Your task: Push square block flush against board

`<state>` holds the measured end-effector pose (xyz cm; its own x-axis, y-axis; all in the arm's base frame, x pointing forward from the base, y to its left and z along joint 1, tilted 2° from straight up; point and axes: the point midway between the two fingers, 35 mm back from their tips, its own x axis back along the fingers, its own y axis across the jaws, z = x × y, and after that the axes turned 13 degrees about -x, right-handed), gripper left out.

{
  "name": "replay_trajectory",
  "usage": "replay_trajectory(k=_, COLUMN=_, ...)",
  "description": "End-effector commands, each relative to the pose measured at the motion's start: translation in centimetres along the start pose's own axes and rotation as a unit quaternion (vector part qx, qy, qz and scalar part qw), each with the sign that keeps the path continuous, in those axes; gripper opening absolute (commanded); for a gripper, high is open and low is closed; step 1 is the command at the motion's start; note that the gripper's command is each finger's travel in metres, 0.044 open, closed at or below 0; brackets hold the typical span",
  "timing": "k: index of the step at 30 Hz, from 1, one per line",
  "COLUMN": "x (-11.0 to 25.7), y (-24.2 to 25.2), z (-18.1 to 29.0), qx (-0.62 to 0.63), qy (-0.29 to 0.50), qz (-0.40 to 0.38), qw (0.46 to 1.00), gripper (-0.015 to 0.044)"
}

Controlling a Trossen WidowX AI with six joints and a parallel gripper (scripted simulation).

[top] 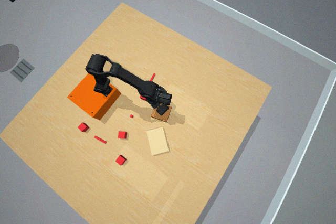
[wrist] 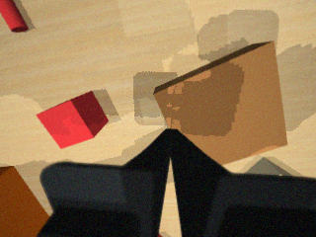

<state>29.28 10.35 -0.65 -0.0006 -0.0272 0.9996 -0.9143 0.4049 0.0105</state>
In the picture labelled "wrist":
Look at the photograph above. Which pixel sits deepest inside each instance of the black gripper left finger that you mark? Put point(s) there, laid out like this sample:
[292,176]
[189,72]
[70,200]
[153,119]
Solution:
[138,186]

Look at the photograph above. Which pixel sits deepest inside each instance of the red cylinder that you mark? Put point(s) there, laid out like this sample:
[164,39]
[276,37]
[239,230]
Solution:
[12,16]

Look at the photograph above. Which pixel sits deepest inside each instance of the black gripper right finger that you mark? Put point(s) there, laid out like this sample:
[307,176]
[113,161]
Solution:
[204,189]

